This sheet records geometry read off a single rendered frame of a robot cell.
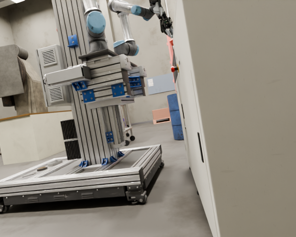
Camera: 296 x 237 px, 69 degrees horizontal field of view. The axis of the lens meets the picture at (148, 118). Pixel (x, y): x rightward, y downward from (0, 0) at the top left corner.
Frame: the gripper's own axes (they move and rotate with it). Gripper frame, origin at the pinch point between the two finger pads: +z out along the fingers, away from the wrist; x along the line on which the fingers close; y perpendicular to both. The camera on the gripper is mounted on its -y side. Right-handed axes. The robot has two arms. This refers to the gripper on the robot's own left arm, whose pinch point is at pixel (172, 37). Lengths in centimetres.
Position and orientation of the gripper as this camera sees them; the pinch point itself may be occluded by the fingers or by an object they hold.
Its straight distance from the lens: 196.7
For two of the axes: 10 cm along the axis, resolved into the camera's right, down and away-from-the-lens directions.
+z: 4.5, 8.9, -0.6
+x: 8.9, -4.4, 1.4
